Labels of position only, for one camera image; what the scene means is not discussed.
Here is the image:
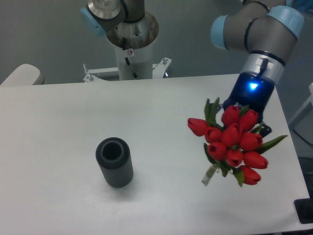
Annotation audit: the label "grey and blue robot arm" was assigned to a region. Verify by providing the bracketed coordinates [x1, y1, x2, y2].
[80, 0, 304, 123]

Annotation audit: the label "white frame at right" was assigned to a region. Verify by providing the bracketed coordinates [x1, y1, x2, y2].
[288, 83, 313, 146]

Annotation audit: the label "white pedestal base bracket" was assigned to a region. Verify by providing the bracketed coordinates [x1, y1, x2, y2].
[83, 57, 172, 83]

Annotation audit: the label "dark grey ribbed vase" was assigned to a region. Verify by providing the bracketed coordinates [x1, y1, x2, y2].
[95, 137, 134, 188]

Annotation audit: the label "black cable on pedestal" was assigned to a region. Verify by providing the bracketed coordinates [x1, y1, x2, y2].
[121, 36, 139, 80]

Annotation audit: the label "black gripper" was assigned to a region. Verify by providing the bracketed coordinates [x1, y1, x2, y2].
[223, 73, 274, 138]

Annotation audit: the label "red tulip bouquet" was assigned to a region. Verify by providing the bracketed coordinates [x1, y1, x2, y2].
[187, 98, 286, 186]

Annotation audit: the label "black box at table edge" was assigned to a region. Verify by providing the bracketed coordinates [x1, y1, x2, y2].
[294, 198, 313, 224]

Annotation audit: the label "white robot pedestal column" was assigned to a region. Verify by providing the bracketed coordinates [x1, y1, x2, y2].
[104, 11, 160, 80]

